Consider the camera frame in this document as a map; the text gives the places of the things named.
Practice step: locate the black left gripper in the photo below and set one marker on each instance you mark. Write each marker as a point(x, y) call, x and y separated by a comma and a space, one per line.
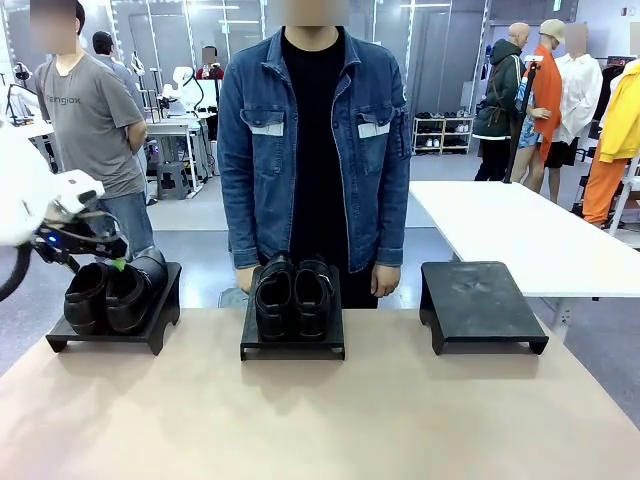
point(70, 240)

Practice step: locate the person's right forearm denim sleeve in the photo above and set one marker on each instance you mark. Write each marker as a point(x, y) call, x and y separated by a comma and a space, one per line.
point(240, 235)

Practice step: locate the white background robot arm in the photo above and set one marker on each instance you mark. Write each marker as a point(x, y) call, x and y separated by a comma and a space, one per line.
point(182, 85)

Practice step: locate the person's left forearm denim sleeve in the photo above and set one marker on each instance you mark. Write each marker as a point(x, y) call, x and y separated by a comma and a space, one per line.
point(392, 225)

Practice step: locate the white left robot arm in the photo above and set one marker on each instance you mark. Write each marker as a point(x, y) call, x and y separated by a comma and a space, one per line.
point(20, 200)

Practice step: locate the black sloped shoe stand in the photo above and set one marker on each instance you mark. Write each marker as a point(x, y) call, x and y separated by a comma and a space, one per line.
point(292, 351)
point(475, 300)
point(165, 287)

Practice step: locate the dark-haired person in grey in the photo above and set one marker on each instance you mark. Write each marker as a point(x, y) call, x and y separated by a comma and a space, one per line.
point(112, 55)

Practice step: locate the seated person in red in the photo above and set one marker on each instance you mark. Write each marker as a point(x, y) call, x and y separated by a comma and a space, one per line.
point(210, 70)

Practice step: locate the person in denim jacket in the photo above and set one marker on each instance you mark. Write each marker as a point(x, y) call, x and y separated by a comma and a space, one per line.
point(320, 150)

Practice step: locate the person in white shirt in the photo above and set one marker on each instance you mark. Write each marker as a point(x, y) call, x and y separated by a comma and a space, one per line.
point(580, 95)

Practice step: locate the person's right hand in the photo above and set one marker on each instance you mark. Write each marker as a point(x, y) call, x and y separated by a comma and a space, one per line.
point(246, 281)

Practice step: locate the person's left hand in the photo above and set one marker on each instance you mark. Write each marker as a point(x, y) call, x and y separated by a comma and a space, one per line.
point(386, 281)

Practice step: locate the grey plastic stool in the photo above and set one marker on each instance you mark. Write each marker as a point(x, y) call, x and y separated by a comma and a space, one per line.
point(172, 180)

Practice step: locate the man in grey T-shirt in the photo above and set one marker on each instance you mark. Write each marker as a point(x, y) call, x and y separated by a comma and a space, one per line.
point(90, 125)

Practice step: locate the white workbench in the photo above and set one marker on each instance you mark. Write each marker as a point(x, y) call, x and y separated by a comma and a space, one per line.
point(175, 125)

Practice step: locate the white shoe rack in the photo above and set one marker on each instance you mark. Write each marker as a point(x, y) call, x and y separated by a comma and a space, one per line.
point(442, 135)

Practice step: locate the white long table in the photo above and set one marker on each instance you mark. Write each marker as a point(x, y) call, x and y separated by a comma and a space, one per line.
point(525, 230)

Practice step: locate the mannequin in dark hoodie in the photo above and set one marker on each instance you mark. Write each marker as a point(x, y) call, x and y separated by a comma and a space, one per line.
point(500, 100)

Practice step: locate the mannequin in orange top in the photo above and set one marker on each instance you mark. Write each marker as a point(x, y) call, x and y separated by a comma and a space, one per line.
point(545, 90)

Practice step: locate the dark hanging garment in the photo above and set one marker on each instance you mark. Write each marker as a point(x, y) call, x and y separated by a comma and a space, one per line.
point(607, 95)

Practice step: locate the mannequin in yellow jacket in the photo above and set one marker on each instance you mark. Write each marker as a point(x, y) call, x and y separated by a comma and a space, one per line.
point(620, 120)

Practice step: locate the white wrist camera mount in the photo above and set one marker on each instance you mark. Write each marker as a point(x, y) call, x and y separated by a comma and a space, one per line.
point(75, 187)

